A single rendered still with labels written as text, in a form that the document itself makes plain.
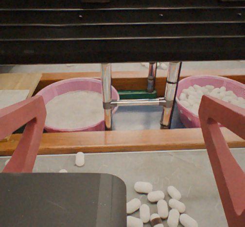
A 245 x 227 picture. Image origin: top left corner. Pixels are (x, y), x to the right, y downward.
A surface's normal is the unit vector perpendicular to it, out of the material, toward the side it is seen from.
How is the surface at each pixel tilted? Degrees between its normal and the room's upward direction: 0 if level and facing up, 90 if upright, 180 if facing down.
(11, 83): 0
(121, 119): 0
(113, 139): 0
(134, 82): 90
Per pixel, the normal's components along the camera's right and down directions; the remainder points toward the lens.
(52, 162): 0.00, -0.80
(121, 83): 0.04, 0.60
